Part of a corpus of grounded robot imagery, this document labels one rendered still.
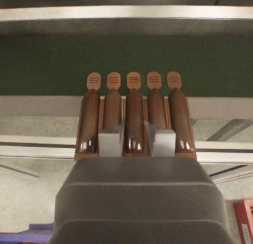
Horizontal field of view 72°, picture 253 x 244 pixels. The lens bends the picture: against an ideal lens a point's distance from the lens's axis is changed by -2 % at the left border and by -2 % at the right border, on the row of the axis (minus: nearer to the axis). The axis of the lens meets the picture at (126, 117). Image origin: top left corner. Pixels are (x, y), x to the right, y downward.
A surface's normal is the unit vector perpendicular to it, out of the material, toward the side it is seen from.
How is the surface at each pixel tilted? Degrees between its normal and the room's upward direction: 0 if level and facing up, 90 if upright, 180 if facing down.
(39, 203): 0
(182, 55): 2
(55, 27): 90
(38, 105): 90
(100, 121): 2
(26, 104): 90
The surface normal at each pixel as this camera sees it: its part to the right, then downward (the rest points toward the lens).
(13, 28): -0.03, 0.90
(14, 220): 0.01, -0.43
